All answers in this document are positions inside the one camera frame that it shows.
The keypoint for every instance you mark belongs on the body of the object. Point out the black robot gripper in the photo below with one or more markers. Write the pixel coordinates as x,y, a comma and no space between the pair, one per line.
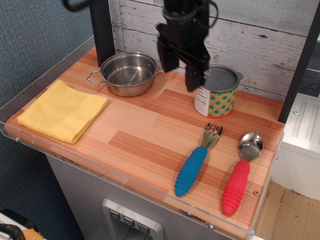
182,37

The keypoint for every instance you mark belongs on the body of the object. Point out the green orange dotted toy can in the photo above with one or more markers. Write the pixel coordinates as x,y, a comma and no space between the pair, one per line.
216,98

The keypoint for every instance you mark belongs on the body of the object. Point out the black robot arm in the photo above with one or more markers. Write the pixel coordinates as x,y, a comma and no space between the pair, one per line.
182,38

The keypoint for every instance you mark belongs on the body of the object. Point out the small stainless steel pot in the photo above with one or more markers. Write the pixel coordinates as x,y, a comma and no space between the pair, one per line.
128,74

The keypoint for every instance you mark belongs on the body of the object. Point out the clear acrylic table guard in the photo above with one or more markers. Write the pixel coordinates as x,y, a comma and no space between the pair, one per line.
152,155

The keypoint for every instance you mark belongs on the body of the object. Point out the yellow folded cloth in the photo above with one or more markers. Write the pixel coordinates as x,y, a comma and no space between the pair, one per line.
62,113

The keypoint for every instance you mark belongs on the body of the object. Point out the white toy furniture piece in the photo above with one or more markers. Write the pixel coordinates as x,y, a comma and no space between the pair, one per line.
297,162

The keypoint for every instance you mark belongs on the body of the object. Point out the grey toy fridge cabinet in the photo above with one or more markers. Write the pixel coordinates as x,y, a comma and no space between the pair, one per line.
86,184

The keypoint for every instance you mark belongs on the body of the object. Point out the silver dispenser button panel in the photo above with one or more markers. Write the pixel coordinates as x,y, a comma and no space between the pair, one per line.
126,224

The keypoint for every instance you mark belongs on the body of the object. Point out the black and orange object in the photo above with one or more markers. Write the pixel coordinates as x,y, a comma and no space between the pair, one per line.
14,226

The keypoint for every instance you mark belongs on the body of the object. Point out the blue handled fork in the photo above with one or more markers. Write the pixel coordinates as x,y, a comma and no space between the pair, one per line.
192,166

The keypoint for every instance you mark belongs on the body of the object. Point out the dark vertical post left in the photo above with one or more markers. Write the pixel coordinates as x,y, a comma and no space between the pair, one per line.
102,30

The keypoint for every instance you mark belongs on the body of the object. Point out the dark vertical post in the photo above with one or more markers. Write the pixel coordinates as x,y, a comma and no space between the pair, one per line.
102,30
301,66

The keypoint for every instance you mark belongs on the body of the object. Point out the red handled spoon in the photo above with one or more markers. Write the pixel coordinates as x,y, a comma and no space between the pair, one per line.
250,147

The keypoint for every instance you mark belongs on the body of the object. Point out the dark vertical post right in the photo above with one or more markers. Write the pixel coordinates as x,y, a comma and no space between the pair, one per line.
301,66

